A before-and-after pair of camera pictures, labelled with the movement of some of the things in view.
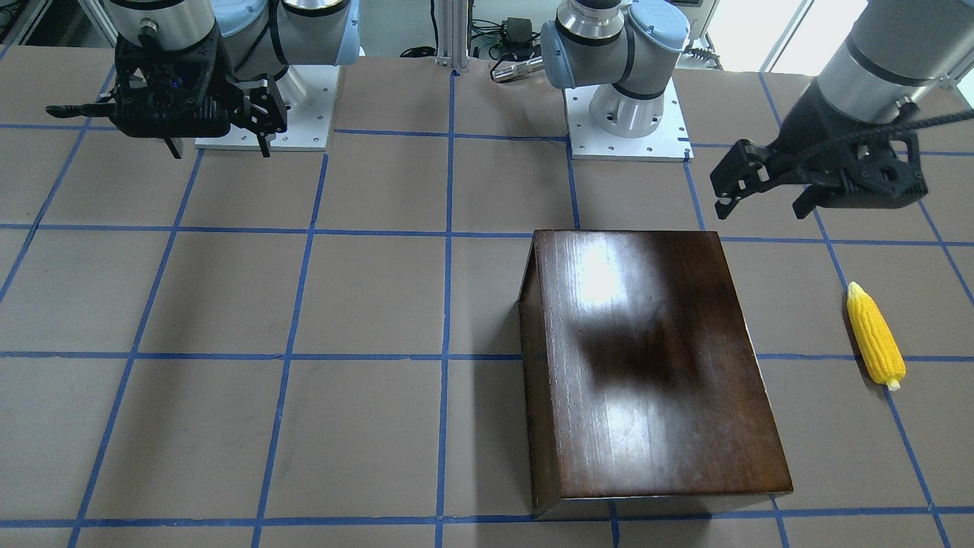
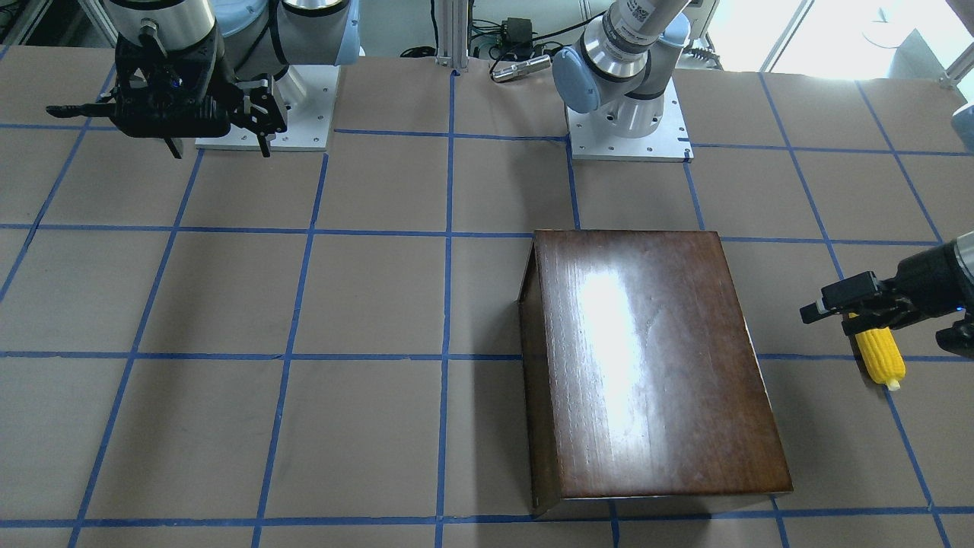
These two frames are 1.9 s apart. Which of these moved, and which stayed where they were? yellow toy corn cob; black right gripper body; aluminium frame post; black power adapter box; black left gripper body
Moved: black left gripper body
Stayed: black power adapter box; aluminium frame post; yellow toy corn cob; black right gripper body
